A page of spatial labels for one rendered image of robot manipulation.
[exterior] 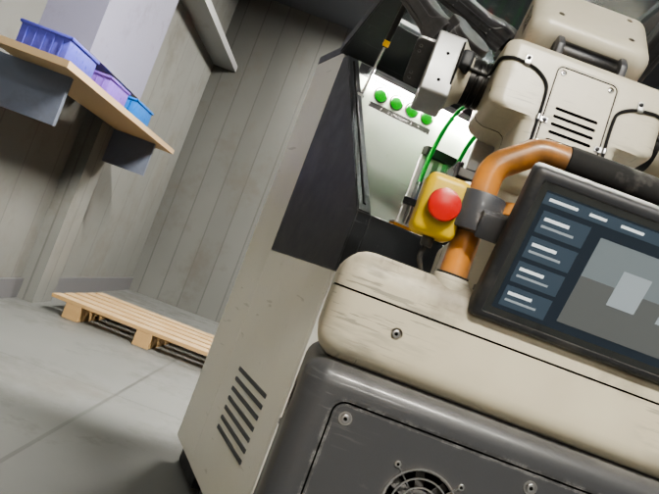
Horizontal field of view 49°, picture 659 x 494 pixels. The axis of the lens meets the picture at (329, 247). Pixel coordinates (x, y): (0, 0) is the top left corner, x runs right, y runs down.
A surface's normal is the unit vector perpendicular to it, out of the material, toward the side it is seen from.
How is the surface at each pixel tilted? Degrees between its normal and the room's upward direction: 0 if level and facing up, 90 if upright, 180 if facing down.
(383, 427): 90
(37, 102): 90
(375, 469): 90
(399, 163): 90
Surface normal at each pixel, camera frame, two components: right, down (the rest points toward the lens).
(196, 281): 0.01, -0.04
